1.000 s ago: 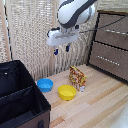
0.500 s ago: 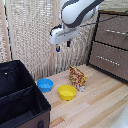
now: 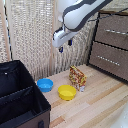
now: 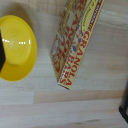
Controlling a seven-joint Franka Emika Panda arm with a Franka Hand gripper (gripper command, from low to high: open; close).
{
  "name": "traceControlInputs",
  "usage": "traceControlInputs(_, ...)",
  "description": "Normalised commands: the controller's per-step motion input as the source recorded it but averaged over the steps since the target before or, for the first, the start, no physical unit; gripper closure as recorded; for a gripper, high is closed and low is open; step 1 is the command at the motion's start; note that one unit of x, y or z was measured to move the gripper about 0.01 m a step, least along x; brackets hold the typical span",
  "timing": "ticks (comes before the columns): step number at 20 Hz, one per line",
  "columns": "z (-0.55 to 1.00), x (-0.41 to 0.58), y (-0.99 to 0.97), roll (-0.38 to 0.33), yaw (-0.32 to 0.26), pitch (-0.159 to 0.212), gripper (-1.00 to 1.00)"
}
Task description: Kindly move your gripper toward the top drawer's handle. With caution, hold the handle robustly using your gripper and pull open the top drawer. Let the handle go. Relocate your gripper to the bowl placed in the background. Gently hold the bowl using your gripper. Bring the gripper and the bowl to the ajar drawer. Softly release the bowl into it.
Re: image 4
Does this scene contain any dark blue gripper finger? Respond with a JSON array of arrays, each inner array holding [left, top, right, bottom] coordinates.
[[0, 29, 6, 73]]

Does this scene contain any yellow plastic bowl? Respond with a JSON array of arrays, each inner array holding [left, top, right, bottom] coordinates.
[[0, 14, 39, 82]]

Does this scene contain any granola bars box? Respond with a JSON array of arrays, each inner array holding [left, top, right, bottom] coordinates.
[[49, 0, 106, 91]]

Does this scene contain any small black object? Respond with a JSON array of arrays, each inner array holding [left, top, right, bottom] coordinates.
[[118, 96, 128, 125]]

